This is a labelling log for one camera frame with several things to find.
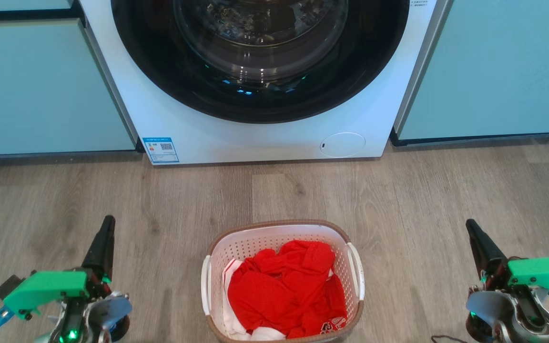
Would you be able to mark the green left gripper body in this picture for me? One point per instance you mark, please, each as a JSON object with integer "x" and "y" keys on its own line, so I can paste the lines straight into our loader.
{"x": 45, "y": 286}

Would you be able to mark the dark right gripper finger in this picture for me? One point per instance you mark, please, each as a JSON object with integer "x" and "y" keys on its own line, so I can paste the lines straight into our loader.
{"x": 489, "y": 259}

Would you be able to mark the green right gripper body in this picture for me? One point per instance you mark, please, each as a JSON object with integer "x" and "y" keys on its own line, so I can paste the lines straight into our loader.
{"x": 541, "y": 274}

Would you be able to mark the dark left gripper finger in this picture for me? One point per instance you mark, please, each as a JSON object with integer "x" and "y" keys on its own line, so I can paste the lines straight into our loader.
{"x": 102, "y": 247}

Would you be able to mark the white perforated laundry basket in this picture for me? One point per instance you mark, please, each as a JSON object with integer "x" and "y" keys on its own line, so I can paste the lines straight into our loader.
{"x": 255, "y": 238}

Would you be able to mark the blue energy label sticker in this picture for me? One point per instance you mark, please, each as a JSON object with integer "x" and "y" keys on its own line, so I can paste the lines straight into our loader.
{"x": 160, "y": 150}

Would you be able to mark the white garment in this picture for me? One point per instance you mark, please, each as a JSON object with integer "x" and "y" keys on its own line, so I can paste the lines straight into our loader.
{"x": 231, "y": 324}

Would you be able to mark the pale green cabinet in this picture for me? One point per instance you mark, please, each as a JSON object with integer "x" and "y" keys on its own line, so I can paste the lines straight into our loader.
{"x": 493, "y": 71}
{"x": 41, "y": 85}

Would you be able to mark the red garment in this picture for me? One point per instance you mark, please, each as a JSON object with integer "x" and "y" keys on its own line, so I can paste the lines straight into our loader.
{"x": 279, "y": 290}

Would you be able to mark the black round washer door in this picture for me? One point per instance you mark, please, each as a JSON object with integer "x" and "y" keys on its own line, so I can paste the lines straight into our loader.
{"x": 160, "y": 71}

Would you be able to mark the white front-load washing machine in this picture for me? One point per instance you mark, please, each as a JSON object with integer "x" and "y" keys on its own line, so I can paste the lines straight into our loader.
{"x": 255, "y": 143}

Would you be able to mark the round white filter cover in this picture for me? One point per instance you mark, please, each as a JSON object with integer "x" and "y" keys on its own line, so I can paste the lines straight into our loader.
{"x": 342, "y": 145}

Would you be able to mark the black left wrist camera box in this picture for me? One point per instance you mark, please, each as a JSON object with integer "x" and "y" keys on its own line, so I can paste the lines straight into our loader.
{"x": 8, "y": 287}

